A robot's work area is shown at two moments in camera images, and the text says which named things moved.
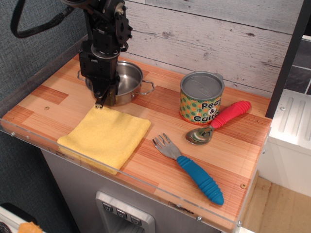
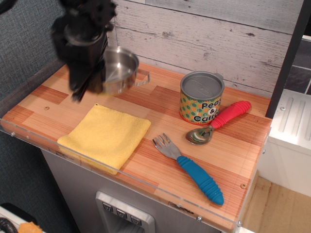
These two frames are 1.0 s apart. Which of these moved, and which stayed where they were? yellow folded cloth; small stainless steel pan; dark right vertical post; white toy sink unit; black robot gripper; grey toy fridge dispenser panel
Moved: small stainless steel pan; black robot gripper
Stayed: grey toy fridge dispenser panel; dark right vertical post; white toy sink unit; yellow folded cloth
